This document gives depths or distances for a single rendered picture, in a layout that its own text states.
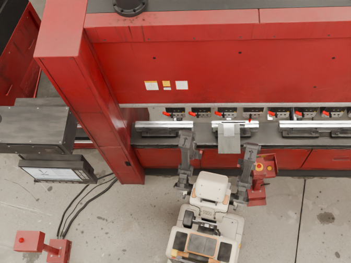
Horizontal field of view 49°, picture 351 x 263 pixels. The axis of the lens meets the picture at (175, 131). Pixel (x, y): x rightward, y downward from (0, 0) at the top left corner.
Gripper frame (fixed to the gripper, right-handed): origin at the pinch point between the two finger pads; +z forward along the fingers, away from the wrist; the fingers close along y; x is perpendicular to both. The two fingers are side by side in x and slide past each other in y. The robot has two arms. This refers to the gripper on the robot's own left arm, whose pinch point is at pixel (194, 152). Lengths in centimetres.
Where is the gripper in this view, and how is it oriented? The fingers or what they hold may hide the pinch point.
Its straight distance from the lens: 316.4
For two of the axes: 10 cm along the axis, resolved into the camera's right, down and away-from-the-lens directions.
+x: -1.8, 9.8, 0.6
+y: -9.7, -1.9, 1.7
